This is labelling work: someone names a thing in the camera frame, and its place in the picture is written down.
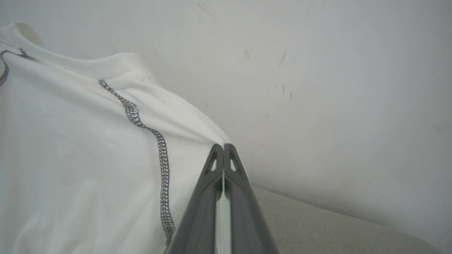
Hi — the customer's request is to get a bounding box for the grey fabric sofa seat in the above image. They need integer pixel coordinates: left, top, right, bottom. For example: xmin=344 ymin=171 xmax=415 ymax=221
xmin=251 ymin=185 xmax=444 ymax=254

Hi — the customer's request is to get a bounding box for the white garment with black stitching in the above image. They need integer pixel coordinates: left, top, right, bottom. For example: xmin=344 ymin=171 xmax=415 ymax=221
xmin=0 ymin=22 xmax=248 ymax=254

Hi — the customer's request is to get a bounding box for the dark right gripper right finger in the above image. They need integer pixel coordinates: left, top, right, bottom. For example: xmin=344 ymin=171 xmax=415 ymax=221
xmin=224 ymin=143 xmax=279 ymax=254

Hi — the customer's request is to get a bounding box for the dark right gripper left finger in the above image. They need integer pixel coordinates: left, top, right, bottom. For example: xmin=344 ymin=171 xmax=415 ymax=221
xmin=164 ymin=144 xmax=225 ymax=254

